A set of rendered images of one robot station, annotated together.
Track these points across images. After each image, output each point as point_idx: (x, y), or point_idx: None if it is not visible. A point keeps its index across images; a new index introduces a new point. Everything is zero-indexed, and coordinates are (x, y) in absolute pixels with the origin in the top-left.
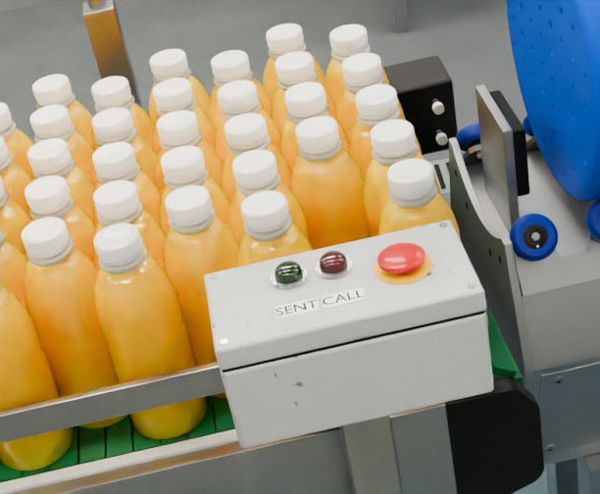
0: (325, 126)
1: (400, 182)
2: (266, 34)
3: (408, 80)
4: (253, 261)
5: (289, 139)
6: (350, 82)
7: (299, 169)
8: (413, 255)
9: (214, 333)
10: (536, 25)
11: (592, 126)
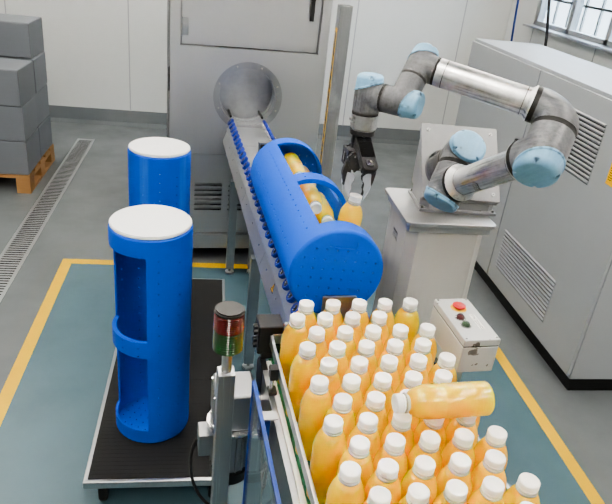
0: (380, 312)
1: (417, 303)
2: (298, 320)
3: (276, 322)
4: (435, 344)
5: (359, 332)
6: (338, 309)
7: (384, 330)
8: (459, 302)
9: (493, 339)
10: (329, 267)
11: (378, 276)
